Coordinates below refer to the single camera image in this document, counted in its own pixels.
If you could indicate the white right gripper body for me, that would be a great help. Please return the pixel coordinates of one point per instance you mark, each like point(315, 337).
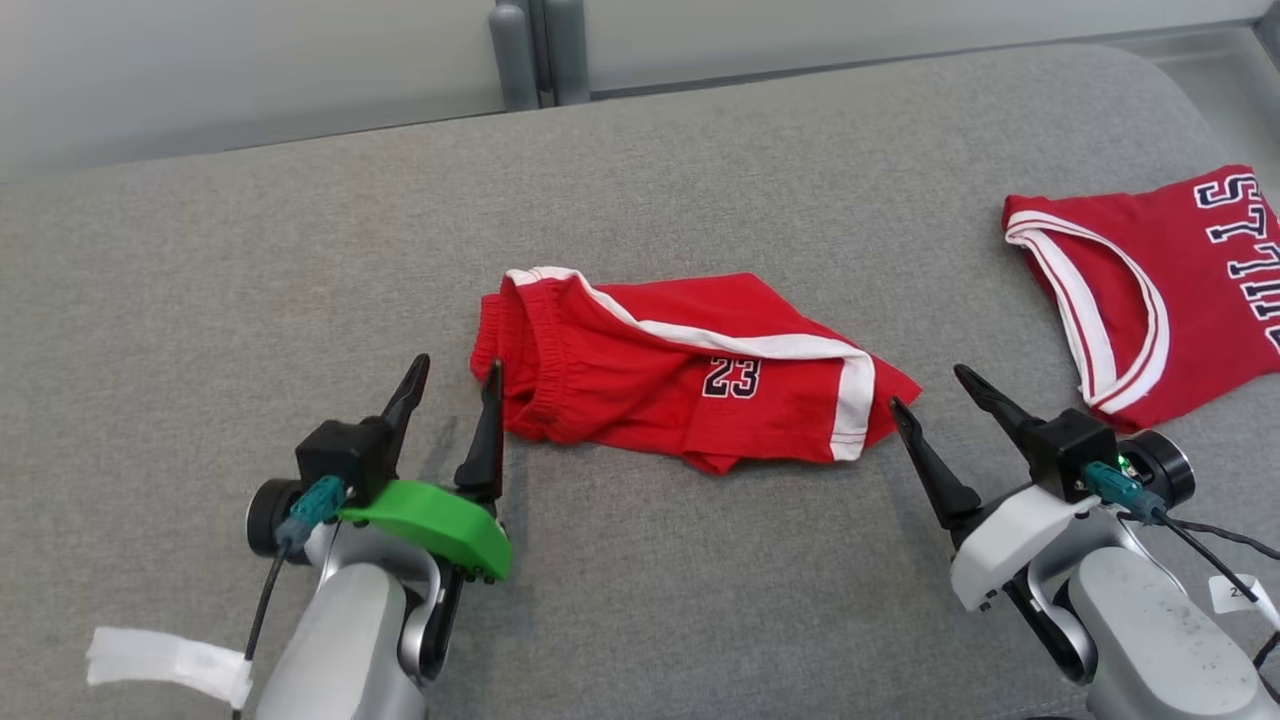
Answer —
point(1010, 545)

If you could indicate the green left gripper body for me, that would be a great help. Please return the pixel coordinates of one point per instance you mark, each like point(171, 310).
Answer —
point(440, 520)

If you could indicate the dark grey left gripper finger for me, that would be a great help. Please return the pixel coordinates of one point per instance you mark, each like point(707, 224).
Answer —
point(488, 450)
point(408, 400)

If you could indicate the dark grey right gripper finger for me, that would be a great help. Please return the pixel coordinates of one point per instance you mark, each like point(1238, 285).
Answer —
point(1000, 405)
point(935, 470)

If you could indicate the red basketball shorts white stripes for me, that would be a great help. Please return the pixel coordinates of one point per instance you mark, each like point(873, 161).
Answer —
point(620, 380)

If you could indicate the red basketball jersey white trim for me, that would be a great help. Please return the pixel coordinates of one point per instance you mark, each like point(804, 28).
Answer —
point(1190, 290)

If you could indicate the white tape flag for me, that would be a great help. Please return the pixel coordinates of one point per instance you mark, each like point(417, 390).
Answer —
point(160, 660)

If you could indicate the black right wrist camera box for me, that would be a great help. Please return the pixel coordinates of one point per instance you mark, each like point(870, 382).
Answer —
point(1070, 450)

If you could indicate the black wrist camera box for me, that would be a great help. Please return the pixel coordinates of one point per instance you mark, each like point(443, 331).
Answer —
point(345, 460)
point(1070, 450)

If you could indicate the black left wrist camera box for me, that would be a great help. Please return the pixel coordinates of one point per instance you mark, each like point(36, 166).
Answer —
point(345, 460)

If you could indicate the grey cylindrical post foot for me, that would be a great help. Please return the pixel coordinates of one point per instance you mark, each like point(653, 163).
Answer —
point(512, 60)
point(568, 50)

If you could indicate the grey metal partition post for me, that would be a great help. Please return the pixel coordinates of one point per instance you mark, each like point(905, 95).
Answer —
point(541, 45)

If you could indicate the grey metal corner post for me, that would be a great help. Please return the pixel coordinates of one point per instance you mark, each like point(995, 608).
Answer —
point(1270, 25)

